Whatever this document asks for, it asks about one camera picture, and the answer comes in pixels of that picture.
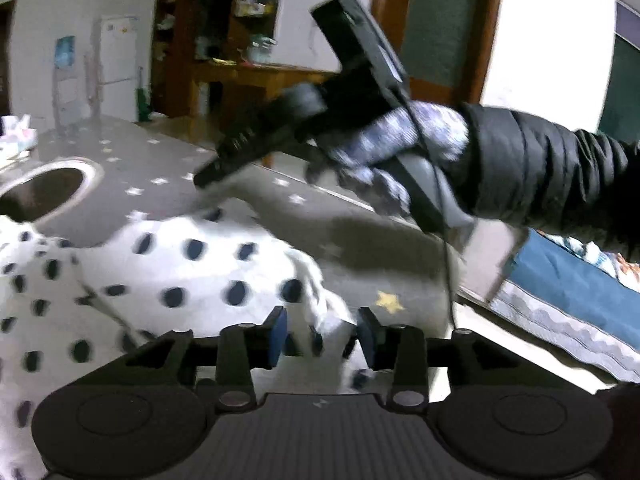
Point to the round built-in cooktop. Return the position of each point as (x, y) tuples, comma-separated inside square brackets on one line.
[(45, 185)]

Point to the dark wooden door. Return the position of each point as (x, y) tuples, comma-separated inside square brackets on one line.
[(5, 60)]

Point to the wooden side table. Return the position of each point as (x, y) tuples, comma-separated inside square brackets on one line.
[(260, 77)]

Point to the white refrigerator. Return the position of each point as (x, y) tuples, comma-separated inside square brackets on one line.
[(117, 60)]

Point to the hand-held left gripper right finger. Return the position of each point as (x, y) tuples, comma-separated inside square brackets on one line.
[(367, 335)]

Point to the person's right hand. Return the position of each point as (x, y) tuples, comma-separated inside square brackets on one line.
[(425, 130)]

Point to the white polka dot garment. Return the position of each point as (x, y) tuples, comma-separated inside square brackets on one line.
[(165, 270)]

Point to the white water dispenser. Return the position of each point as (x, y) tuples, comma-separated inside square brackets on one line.
[(66, 95)]

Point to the dark green wall board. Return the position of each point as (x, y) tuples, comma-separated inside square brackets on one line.
[(622, 85)]

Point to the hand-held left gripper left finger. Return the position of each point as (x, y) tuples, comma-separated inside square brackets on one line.
[(279, 335)]

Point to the wooden glass-pane door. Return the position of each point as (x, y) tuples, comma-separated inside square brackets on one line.
[(440, 25)]

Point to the glass jar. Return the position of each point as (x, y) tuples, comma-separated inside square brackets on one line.
[(261, 50)]

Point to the pink hanging cloth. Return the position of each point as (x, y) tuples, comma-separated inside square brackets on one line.
[(91, 85)]

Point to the green mop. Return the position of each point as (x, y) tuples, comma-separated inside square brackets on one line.
[(142, 100)]

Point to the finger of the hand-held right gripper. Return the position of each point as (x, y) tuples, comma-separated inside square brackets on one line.
[(245, 142), (225, 170)]

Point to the blue water bottle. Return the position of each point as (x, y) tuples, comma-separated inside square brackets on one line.
[(65, 52)]

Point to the large wooden shelf cabinet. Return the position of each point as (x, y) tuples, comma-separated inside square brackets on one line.
[(175, 60)]

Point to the blue patterned bed blanket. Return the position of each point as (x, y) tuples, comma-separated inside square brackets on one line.
[(575, 285)]

